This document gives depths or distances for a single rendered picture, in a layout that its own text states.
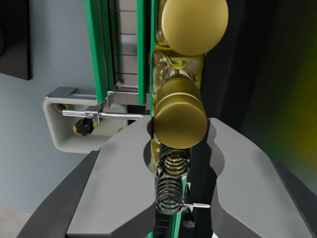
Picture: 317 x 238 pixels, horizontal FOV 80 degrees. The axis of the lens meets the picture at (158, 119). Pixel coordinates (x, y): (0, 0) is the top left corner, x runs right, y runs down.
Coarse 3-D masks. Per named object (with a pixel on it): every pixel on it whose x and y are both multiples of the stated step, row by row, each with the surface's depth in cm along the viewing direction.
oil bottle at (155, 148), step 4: (152, 140) 25; (152, 144) 25; (156, 144) 24; (152, 148) 24; (156, 148) 24; (152, 152) 24; (156, 152) 24; (152, 156) 24; (156, 156) 24; (152, 160) 24; (156, 160) 24; (152, 164) 24; (156, 164) 24; (152, 168) 25; (156, 168) 24; (152, 172) 25; (156, 172) 25; (188, 172) 25; (156, 176) 25; (184, 176) 25
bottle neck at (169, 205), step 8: (160, 176) 22; (168, 176) 22; (160, 184) 21; (168, 184) 21; (176, 184) 21; (160, 192) 20; (168, 192) 20; (176, 192) 20; (160, 200) 19; (168, 200) 19; (176, 200) 19; (160, 208) 20; (168, 208) 21; (176, 208) 20
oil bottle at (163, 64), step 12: (156, 48) 20; (168, 48) 19; (156, 60) 18; (168, 60) 18; (180, 60) 18; (192, 60) 18; (204, 60) 18; (156, 72) 18; (168, 72) 18; (192, 72) 18; (204, 72) 19; (156, 84) 19; (156, 96) 20
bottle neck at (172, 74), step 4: (172, 72) 17; (176, 72) 17; (180, 72) 17; (184, 72) 17; (168, 76) 17; (172, 76) 16; (176, 76) 16; (180, 76) 16; (184, 76) 16; (188, 76) 17; (164, 80) 17; (192, 80) 18
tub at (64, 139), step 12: (48, 108) 51; (72, 108) 58; (84, 108) 57; (120, 108) 49; (48, 120) 52; (60, 120) 56; (72, 120) 60; (108, 120) 59; (120, 120) 59; (60, 132) 57; (72, 132) 62; (96, 132) 62; (108, 132) 61; (60, 144) 57; (72, 144) 58; (84, 144) 58; (96, 144) 59
